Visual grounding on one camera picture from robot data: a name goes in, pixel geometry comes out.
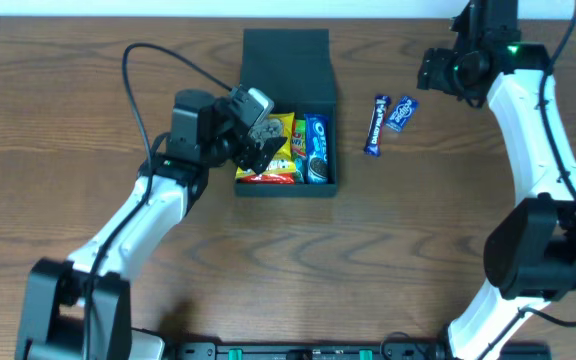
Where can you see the Cadbury Dairy Milk bar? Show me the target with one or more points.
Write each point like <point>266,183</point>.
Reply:
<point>372,145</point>

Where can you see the yellow snack bag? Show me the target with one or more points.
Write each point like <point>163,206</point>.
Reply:
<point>276,125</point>

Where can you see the small blue Eclipse pack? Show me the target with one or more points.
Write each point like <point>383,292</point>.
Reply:
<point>402,113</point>

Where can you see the Haribo worms gummy bag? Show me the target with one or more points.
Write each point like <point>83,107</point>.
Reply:
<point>298,150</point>

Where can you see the red snack bag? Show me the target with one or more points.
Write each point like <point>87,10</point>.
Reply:
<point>281,179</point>

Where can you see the blue Oreo cookie pack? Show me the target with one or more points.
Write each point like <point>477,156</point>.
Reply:
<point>316,148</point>

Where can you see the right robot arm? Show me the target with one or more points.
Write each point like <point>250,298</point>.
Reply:
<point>530,257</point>

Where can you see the dark green box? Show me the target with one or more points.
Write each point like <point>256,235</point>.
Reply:
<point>293,67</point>

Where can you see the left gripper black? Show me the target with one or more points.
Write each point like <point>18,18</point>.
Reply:
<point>260,151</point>

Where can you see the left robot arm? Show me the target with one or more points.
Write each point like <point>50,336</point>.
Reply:
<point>80,308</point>

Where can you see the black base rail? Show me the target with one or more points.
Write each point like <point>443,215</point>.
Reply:
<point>402,350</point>

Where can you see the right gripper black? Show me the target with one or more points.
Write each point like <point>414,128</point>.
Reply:
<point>431,68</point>

